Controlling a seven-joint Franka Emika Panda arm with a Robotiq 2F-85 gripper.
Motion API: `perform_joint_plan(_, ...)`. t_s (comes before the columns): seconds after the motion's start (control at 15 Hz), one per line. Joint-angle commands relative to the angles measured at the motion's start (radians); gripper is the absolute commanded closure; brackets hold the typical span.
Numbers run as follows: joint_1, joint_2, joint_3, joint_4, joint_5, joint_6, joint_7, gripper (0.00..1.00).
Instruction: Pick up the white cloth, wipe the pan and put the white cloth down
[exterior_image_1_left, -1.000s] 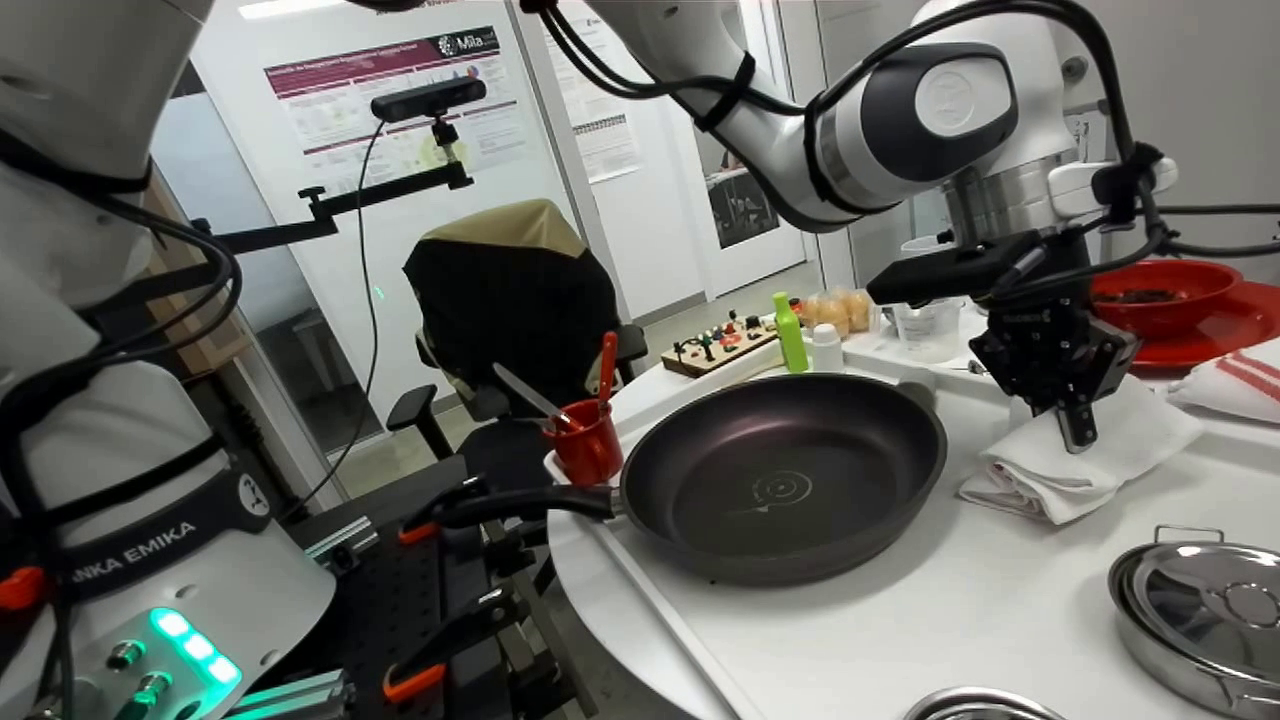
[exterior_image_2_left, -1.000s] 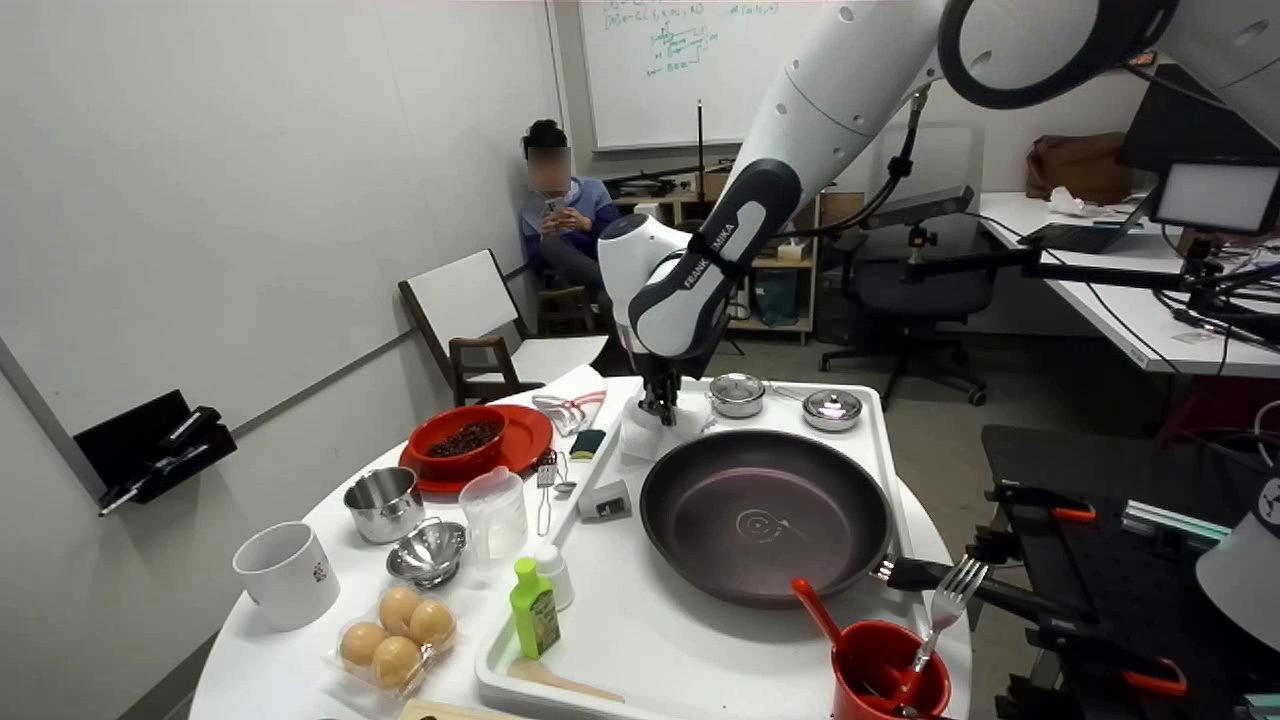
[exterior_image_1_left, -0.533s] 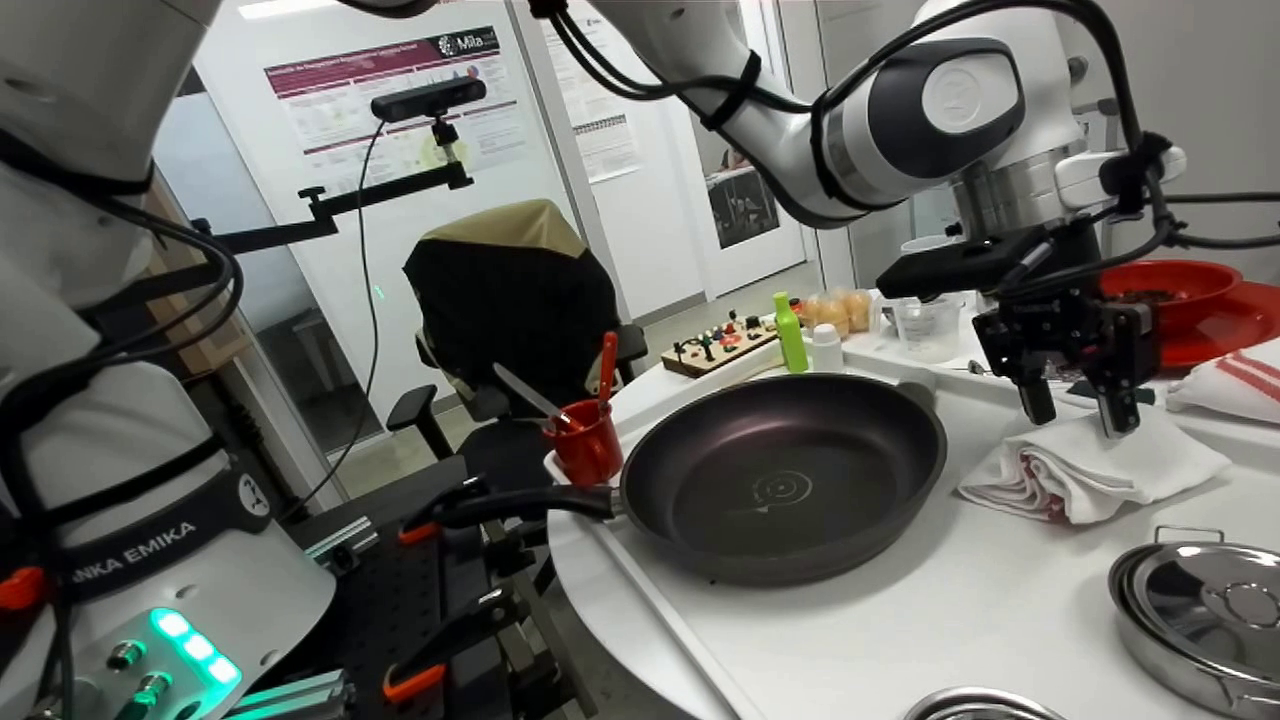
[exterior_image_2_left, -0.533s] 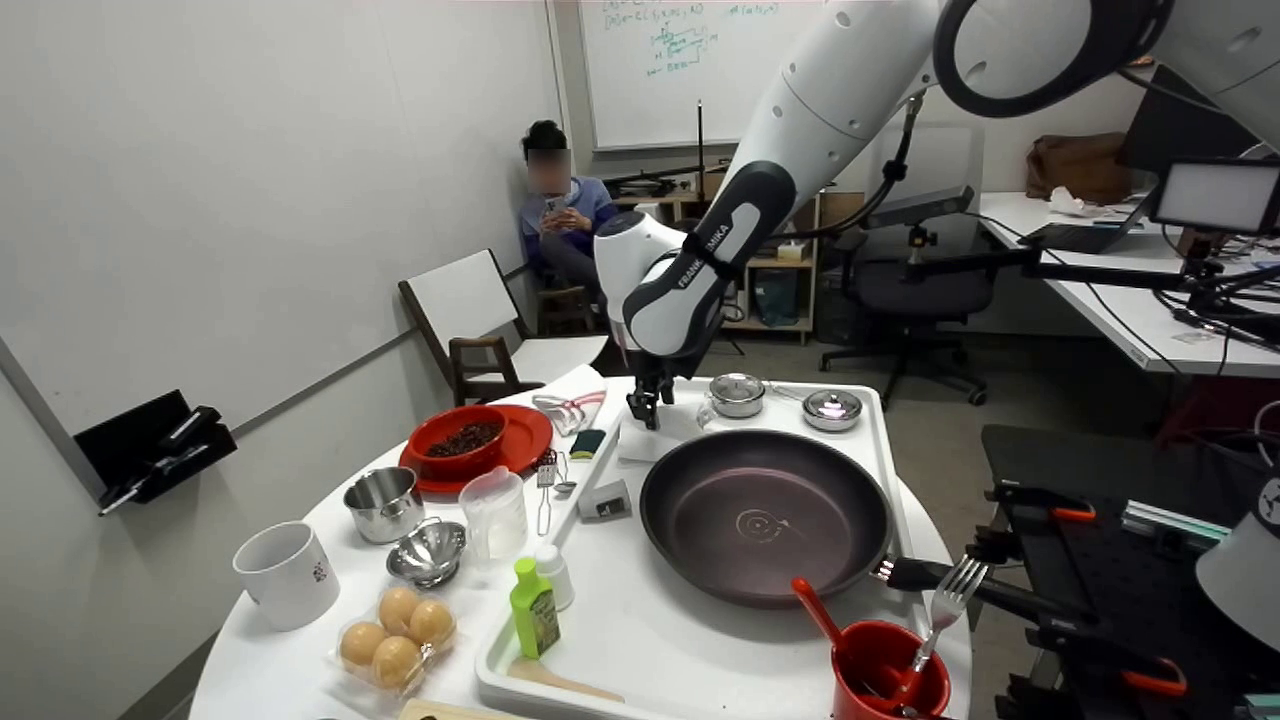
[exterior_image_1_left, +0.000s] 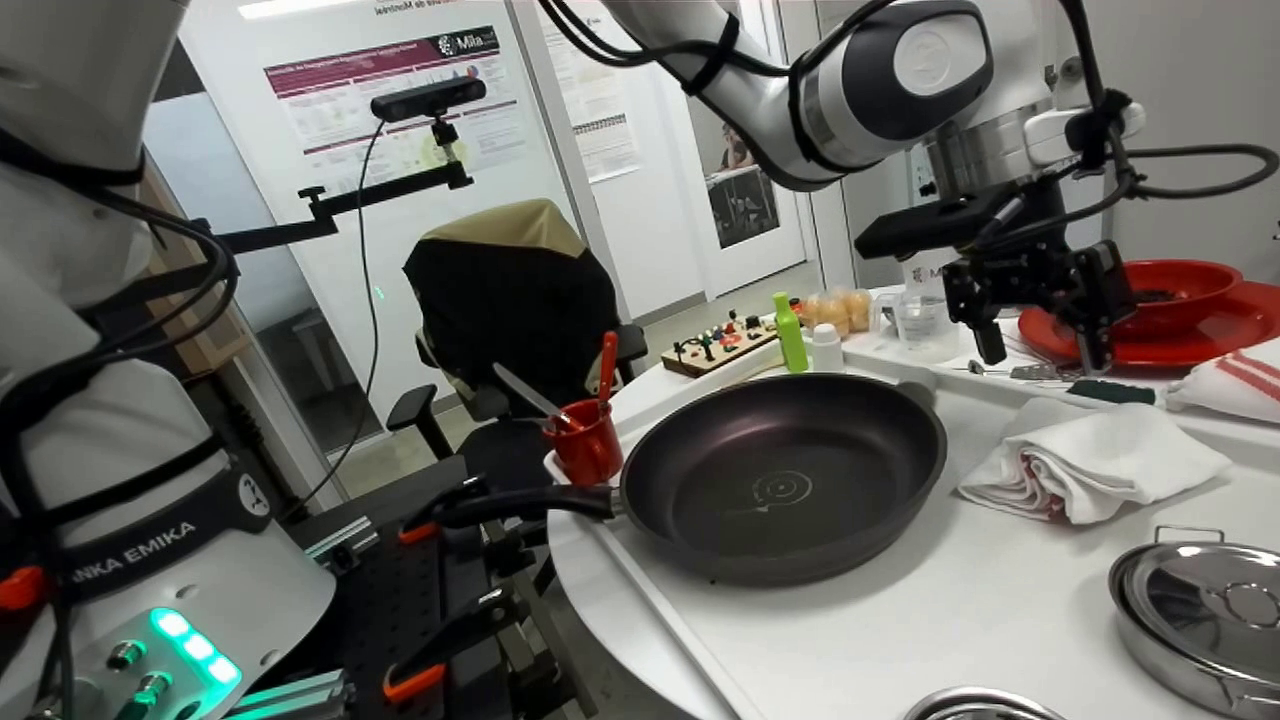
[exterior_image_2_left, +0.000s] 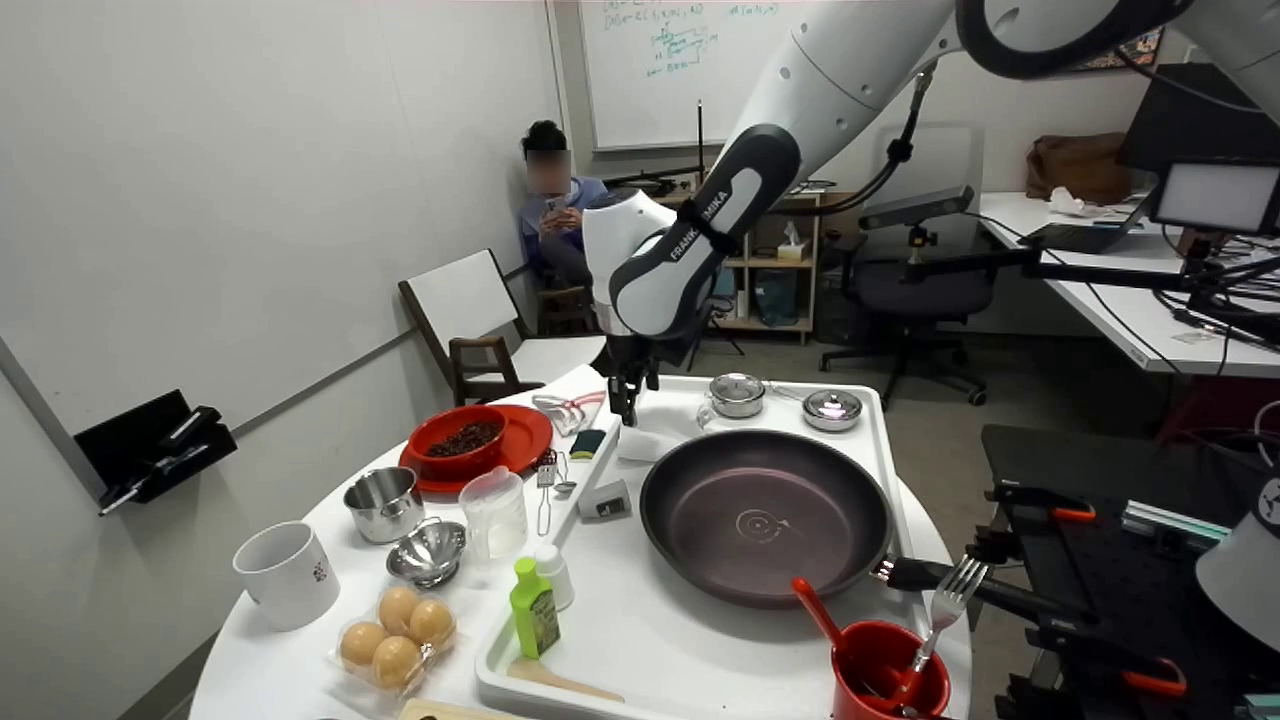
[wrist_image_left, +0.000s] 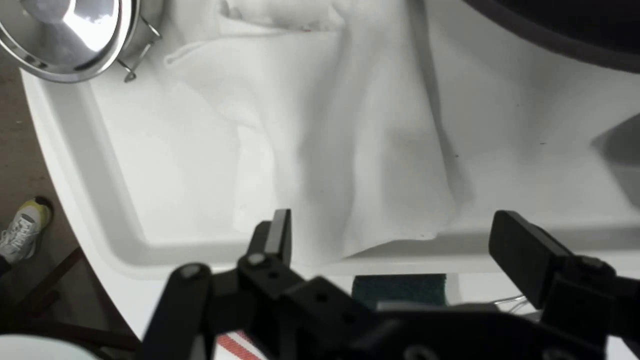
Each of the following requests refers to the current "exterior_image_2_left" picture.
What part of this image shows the orange handled clamp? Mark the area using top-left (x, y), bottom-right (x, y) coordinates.
top-left (984, 482), bottom-right (1105, 530)
top-left (1032, 619), bottom-right (1191, 706)

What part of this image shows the small white bottle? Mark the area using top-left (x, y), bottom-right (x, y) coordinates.
top-left (524, 538), bottom-right (580, 617)

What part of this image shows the wooden shelf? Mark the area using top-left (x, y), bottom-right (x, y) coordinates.
top-left (712, 185), bottom-right (865, 341)

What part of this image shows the large wall whiteboard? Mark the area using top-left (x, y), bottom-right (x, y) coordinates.
top-left (572, 0), bottom-right (829, 158)

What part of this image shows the red bowl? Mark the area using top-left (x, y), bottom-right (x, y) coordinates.
top-left (405, 404), bottom-right (512, 490)

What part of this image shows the computer monitor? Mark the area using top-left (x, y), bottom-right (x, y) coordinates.
top-left (1114, 57), bottom-right (1280, 241)

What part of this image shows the red cup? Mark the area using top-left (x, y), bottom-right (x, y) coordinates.
top-left (831, 619), bottom-right (957, 720)

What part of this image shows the black swivel chair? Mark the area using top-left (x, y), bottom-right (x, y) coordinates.
top-left (814, 185), bottom-right (1000, 407)

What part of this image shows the seated person blue sweater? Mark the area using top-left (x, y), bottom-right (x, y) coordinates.
top-left (512, 117), bottom-right (614, 326)

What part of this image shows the black frying pan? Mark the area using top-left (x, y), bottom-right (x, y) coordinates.
top-left (634, 428), bottom-right (1090, 631)

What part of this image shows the small grey white box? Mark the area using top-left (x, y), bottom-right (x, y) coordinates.
top-left (572, 475), bottom-right (634, 526)

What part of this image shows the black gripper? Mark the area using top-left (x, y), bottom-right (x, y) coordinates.
top-left (586, 332), bottom-right (667, 428)

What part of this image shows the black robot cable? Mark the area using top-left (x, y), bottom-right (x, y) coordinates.
top-left (814, 57), bottom-right (942, 218)

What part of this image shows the white desk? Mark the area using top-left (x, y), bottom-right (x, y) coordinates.
top-left (975, 187), bottom-right (1280, 386)

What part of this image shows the clear egg carton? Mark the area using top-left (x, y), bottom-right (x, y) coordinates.
top-left (324, 579), bottom-right (464, 720)

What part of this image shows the red striped white towel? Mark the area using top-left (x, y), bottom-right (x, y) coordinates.
top-left (527, 363), bottom-right (613, 441)

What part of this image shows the steel cup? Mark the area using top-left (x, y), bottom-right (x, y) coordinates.
top-left (339, 463), bottom-right (426, 550)

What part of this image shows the wooden board with pieces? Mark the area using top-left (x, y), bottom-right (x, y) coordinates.
top-left (394, 697), bottom-right (527, 720)

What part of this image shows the brown bag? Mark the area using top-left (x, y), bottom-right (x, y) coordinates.
top-left (1025, 132), bottom-right (1140, 205)

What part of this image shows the metal fork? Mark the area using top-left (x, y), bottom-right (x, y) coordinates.
top-left (891, 552), bottom-right (997, 706)

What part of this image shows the clear plastic cup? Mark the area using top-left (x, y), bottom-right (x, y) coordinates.
top-left (455, 463), bottom-right (533, 574)

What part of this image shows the steel lidded pan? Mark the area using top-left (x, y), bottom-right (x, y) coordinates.
top-left (800, 386), bottom-right (866, 436)

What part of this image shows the red plate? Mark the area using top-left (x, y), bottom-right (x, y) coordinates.
top-left (394, 400), bottom-right (555, 506)

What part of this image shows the brown egg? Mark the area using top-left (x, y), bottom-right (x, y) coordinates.
top-left (334, 619), bottom-right (392, 674)
top-left (408, 598), bottom-right (461, 655)
top-left (366, 631), bottom-right (426, 693)
top-left (376, 584), bottom-right (426, 639)

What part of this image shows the red spatula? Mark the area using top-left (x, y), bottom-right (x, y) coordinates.
top-left (787, 574), bottom-right (861, 655)

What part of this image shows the small steel bowl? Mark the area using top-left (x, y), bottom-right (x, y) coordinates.
top-left (382, 519), bottom-right (470, 598)

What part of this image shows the small leaning whiteboard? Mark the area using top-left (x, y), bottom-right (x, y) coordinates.
top-left (0, 336), bottom-right (111, 720)

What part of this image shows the laptop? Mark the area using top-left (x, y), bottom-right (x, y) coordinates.
top-left (1017, 185), bottom-right (1162, 261)

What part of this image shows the green bottle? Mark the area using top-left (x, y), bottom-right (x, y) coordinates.
top-left (507, 555), bottom-right (563, 663)

